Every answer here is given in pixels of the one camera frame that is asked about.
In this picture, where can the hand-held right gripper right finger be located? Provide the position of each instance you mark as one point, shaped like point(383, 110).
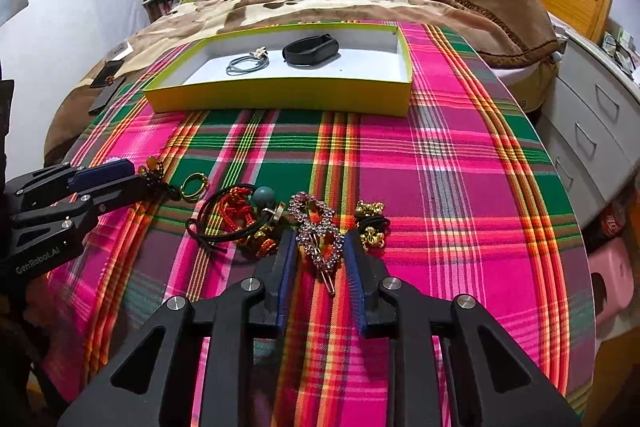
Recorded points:
point(356, 287)

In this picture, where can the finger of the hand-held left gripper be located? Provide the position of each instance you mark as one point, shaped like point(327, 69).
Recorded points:
point(107, 172)
point(120, 192)

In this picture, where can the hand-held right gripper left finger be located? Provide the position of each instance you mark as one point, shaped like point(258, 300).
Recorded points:
point(287, 277)

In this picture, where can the amber beaded hair clip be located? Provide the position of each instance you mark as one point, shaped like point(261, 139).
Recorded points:
point(150, 169)

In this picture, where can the rhinestone hair clip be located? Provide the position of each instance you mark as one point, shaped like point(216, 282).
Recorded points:
point(314, 227)

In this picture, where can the red knot ornament with gold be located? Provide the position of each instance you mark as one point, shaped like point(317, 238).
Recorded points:
point(235, 207)

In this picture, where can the yellow-green cardboard box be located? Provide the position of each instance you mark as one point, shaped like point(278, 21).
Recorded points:
point(280, 99)

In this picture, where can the black flat case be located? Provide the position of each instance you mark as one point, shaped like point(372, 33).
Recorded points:
point(105, 99)

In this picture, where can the black phone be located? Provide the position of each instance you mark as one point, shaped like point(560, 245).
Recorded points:
point(106, 74)

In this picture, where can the pink and green plaid cloth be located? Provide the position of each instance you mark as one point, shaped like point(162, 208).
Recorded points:
point(450, 207)

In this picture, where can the black wristband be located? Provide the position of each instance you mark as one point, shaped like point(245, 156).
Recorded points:
point(300, 57)

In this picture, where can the pink plastic stool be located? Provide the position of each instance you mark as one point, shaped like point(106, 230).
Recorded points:
point(607, 257)

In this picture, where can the white mattress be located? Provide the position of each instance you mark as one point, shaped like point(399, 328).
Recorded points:
point(515, 82)

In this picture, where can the red soda bottle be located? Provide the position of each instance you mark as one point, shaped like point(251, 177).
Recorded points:
point(610, 222)

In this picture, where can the white drawer cabinet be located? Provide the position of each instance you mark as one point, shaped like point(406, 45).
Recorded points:
point(590, 122)

